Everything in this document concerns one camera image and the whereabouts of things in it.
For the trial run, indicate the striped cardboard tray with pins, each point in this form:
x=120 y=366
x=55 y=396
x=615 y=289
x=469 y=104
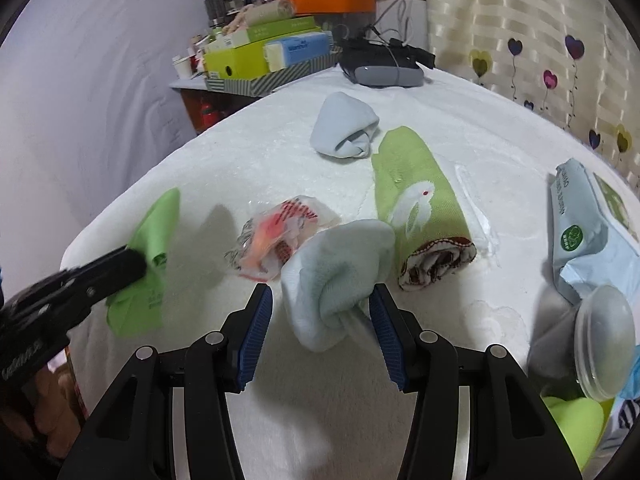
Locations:
x=240 y=86

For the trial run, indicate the person's left hand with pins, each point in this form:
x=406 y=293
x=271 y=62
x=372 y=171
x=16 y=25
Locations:
x=55 y=400

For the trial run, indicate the striped sock ball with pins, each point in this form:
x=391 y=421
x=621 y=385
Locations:
x=625 y=415

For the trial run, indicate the green rabbit towel roll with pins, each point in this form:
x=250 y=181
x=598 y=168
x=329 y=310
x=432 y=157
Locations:
x=415 y=185

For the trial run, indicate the green file box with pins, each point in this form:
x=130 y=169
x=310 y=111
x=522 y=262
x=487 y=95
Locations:
x=235 y=62

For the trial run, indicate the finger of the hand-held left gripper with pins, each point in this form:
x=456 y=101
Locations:
x=110 y=272

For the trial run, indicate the blue white box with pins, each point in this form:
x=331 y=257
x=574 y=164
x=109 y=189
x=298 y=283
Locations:
x=300 y=45

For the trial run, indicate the white terry table cover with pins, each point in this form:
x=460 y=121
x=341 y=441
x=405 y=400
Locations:
x=225 y=160

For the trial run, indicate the light green cloth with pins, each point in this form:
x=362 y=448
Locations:
x=155 y=230

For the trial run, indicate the white pale blue sock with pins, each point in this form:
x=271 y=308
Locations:
x=330 y=270

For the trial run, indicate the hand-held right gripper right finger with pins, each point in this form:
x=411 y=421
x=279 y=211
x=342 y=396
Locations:
x=385 y=345

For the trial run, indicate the cream curtain with hearts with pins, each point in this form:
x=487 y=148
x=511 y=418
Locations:
x=500 y=20

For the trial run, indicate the grey sock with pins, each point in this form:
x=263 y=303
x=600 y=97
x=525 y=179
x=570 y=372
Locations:
x=340 y=125

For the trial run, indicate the clear packet with red contents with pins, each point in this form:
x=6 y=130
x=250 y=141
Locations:
x=275 y=230

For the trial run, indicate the orange box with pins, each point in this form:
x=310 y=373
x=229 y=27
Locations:
x=330 y=2

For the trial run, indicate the small side table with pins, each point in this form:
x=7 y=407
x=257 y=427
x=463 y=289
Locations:
x=195 y=105

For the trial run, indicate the beige roll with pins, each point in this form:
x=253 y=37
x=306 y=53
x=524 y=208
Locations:
x=265 y=12

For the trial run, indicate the glass jar dark lid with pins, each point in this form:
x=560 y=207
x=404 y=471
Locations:
x=214 y=5

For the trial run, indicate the small white cup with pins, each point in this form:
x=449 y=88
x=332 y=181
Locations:
x=182 y=67

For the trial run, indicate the wet wipes pack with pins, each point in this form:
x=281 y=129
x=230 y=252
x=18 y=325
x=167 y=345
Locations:
x=585 y=240

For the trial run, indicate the grey black headset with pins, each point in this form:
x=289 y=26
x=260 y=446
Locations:
x=385 y=75

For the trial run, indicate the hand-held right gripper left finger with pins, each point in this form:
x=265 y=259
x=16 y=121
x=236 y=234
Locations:
x=255 y=340

